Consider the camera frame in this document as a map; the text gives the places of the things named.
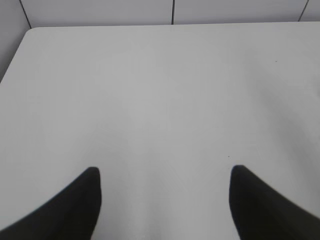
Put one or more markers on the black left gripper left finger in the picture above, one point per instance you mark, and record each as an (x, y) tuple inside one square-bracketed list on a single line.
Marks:
[(72, 214)]

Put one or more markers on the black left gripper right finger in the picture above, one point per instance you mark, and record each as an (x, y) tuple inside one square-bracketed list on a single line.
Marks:
[(259, 212)]

